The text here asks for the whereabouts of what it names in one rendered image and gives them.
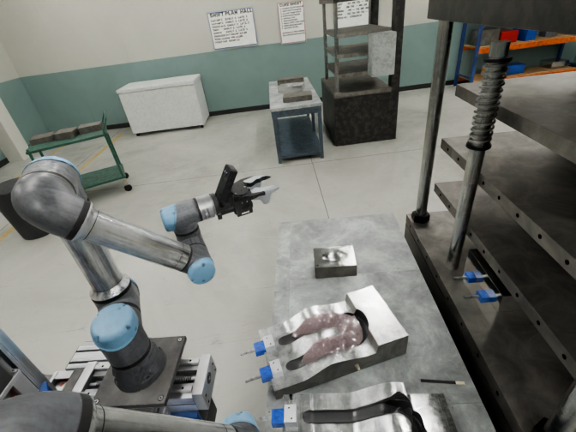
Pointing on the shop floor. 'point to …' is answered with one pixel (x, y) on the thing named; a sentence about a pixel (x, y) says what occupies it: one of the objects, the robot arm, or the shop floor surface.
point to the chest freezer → (165, 104)
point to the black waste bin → (16, 213)
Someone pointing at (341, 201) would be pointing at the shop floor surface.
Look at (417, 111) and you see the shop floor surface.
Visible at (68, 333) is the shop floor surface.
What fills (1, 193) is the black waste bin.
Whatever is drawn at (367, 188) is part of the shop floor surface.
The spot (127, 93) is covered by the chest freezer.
